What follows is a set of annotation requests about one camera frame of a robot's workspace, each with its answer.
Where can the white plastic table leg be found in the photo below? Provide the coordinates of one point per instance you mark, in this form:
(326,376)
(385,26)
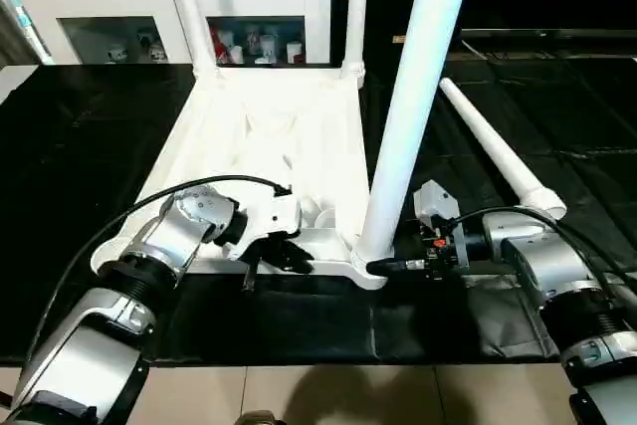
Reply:
(498,151)
(355,17)
(413,87)
(194,17)

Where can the small brown tag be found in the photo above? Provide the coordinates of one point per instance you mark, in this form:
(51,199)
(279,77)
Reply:
(399,40)

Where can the long black bar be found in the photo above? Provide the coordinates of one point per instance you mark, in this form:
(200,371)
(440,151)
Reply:
(557,35)

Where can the white plastic table top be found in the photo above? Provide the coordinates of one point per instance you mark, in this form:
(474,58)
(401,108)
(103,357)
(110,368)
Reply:
(259,136)

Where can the black work mat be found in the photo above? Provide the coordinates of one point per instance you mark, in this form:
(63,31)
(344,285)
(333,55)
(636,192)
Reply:
(279,325)

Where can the pale blue plastic sheet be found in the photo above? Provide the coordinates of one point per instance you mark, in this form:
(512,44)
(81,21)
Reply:
(25,17)

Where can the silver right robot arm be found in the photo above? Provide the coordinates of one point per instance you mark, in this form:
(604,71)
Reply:
(557,276)

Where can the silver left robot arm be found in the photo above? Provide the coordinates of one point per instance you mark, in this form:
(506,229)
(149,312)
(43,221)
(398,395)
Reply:
(149,266)

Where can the dark rounded object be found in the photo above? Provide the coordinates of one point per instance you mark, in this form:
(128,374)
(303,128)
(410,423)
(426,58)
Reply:
(264,418)

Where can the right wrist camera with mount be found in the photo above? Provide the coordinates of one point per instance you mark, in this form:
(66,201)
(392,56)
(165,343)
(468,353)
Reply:
(436,201)

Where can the small red bottle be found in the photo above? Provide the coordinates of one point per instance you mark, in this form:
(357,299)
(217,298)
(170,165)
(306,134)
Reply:
(219,47)

